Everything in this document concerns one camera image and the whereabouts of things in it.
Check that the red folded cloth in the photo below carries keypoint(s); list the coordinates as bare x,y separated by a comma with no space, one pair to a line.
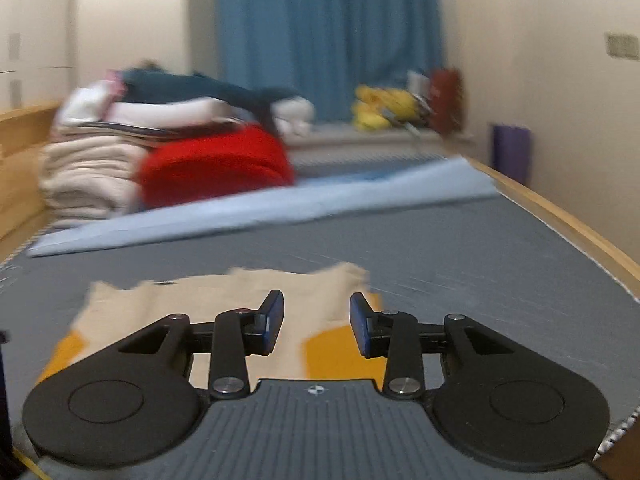
215,170

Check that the red bag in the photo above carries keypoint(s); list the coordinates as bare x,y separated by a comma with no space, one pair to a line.
446,100

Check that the wooden bed frame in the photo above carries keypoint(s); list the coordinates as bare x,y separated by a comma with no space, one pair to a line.
575,225

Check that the small white cloth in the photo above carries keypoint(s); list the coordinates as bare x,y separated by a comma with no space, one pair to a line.
295,115

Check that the blue curtain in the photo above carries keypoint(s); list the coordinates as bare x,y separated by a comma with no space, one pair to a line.
325,35

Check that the light blue folded sheet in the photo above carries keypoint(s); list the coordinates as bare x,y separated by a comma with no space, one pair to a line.
250,215

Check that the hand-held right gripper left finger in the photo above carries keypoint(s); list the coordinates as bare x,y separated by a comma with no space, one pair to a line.
274,321

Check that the grey bed mattress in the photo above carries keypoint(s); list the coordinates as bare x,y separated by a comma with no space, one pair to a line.
450,260

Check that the cream and yellow shirt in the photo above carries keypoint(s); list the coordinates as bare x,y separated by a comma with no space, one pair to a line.
225,291

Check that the teal garment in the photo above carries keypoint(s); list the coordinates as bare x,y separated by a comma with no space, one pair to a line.
200,89

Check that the yellow plush toy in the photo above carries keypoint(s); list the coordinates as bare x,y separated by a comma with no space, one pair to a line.
382,107

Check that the stack of cream towels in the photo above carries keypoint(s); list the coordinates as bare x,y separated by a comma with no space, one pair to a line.
85,180

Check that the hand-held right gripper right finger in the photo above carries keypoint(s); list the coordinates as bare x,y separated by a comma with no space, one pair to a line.
358,327

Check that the white folded clothing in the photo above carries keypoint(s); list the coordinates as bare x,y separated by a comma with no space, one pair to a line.
165,112

